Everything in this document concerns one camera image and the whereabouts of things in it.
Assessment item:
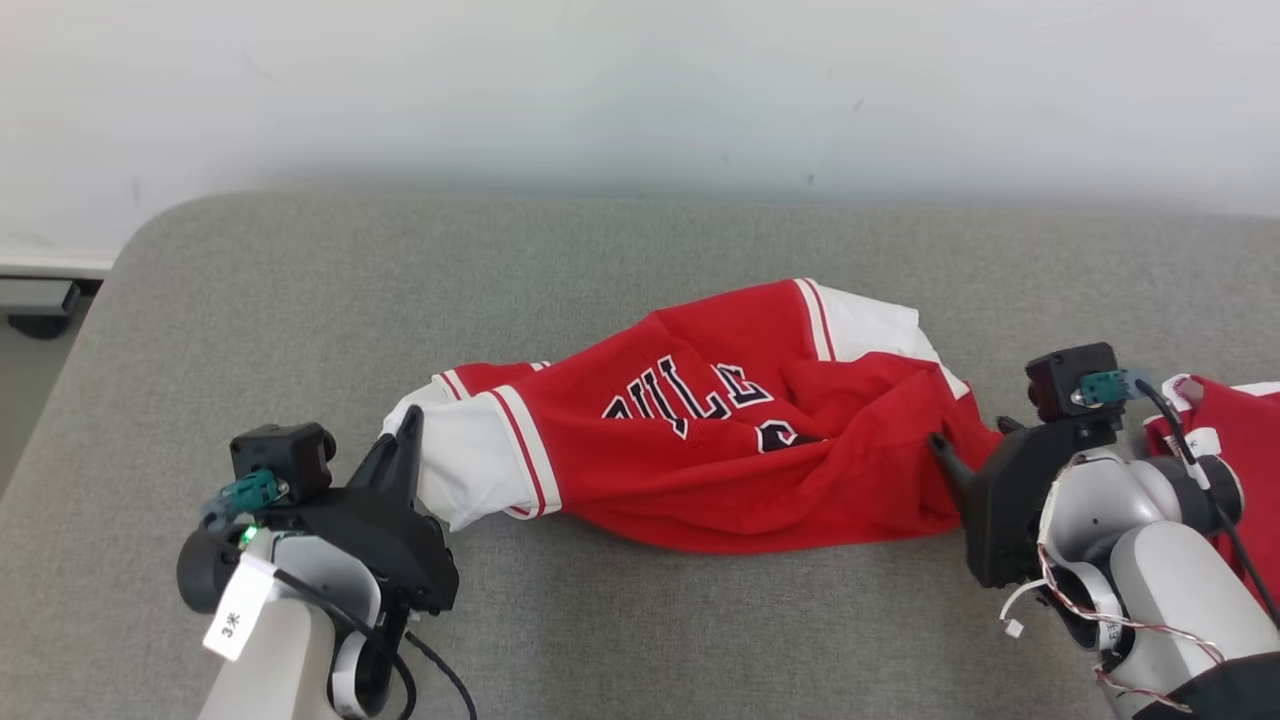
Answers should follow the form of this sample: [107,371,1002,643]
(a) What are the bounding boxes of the red shorts with white trim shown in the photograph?
[1145,375,1280,603]

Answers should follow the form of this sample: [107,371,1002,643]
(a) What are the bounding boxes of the teal right camera connector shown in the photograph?
[1070,368,1153,409]

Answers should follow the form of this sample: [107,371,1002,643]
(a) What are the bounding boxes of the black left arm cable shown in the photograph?
[270,565,479,720]

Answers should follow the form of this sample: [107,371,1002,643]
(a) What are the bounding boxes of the thin white red wires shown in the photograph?
[998,545,1229,713]

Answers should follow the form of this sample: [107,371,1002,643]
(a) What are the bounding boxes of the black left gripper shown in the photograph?
[262,405,461,618]

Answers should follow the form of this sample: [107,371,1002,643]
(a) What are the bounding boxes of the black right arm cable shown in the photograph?
[1132,378,1280,626]

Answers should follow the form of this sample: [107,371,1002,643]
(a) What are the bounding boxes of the white printed cable label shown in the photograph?
[203,555,277,662]

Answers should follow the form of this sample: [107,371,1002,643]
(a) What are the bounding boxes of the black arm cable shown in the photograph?
[270,565,479,720]
[1132,378,1280,626]

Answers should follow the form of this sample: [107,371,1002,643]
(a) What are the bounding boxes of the teal left camera connector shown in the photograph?
[204,468,292,527]

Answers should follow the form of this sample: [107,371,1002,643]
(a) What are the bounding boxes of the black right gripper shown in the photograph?
[928,415,1123,591]

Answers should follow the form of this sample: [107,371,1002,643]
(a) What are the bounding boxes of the black round foot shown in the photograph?
[8,313,76,341]

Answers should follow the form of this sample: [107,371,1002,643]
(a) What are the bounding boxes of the teal camera connector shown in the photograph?
[204,468,292,527]
[1070,368,1153,409]

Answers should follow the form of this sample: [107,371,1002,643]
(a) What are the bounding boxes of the red jersey with white sleeves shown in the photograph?
[383,278,1006,557]

